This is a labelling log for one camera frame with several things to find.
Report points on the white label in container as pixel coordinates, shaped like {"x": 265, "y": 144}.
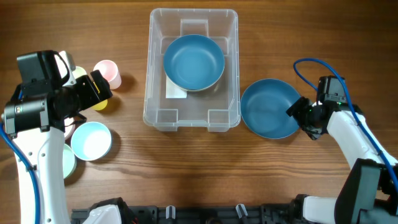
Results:
{"x": 173, "y": 91}

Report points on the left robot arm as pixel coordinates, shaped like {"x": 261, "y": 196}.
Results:
{"x": 33, "y": 125}

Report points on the pink small bowl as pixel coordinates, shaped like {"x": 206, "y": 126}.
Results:
{"x": 69, "y": 127}

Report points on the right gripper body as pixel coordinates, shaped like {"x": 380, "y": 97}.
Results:
{"x": 303, "y": 116}

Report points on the pink cup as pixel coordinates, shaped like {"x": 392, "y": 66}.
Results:
{"x": 110, "y": 72}

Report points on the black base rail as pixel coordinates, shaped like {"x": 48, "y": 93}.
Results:
{"x": 259, "y": 214}

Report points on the pale green cup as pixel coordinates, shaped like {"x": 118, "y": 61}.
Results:
{"x": 78, "y": 72}

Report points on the clear plastic storage container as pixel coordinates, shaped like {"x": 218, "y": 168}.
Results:
{"x": 217, "y": 108}

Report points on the yellow cup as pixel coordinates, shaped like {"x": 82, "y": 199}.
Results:
{"x": 101, "y": 105}

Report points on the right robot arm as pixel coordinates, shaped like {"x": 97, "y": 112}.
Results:
{"x": 368, "y": 195}

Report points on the mint green small bowl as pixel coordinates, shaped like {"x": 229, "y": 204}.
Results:
{"x": 69, "y": 161}

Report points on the dark blue bowl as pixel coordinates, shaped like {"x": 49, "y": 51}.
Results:
{"x": 263, "y": 108}
{"x": 193, "y": 53}

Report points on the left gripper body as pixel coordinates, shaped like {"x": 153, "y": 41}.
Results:
{"x": 86, "y": 94}

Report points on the light blue small bowl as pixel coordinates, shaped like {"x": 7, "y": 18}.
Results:
{"x": 91, "y": 141}

